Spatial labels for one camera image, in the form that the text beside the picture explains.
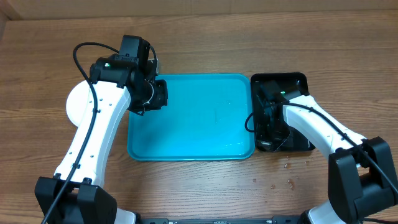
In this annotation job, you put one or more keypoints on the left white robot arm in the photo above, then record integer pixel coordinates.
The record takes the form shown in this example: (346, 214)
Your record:
(75, 193)

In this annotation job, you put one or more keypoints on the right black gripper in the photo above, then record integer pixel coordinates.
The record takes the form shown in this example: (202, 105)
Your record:
(264, 139)

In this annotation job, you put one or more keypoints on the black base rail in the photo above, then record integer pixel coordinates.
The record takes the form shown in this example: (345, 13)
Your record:
(295, 219)

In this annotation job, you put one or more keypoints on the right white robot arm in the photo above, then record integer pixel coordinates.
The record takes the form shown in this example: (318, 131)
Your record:
(362, 177)

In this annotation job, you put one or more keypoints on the white round plate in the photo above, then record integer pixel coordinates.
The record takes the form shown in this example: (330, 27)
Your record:
(76, 102)

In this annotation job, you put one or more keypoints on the black plastic water tray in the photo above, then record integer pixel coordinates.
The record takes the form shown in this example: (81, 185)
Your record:
(297, 141)

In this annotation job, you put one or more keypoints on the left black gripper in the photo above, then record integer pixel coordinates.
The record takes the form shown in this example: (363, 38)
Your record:
(161, 99)

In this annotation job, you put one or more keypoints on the teal plastic tray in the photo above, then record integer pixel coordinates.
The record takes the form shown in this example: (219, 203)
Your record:
(205, 119)

